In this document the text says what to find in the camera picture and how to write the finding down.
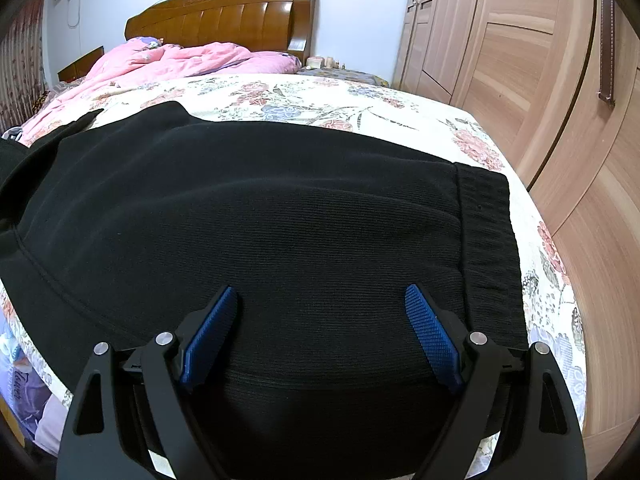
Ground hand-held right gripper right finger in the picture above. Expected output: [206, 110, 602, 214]
[404, 284, 588, 480]

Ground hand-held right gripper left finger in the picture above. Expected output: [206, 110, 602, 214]
[56, 285, 238, 480]

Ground black pants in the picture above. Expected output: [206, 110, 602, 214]
[0, 101, 531, 480]

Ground printed plastic bag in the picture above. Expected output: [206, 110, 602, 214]
[0, 310, 57, 441]

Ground floral bed sheet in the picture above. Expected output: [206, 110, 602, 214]
[0, 74, 587, 480]

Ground cloth-covered nightstand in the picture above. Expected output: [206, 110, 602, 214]
[297, 55, 391, 89]

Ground pink quilt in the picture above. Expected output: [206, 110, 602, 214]
[20, 37, 303, 147]

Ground wooden wardrobe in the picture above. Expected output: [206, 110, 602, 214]
[392, 0, 640, 467]

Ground wooden headboard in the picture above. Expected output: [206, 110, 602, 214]
[124, 0, 319, 66]

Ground patterned curtain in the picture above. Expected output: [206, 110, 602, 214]
[0, 0, 52, 132]

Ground long brown wardrobe handle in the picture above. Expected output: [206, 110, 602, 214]
[597, 0, 617, 107]

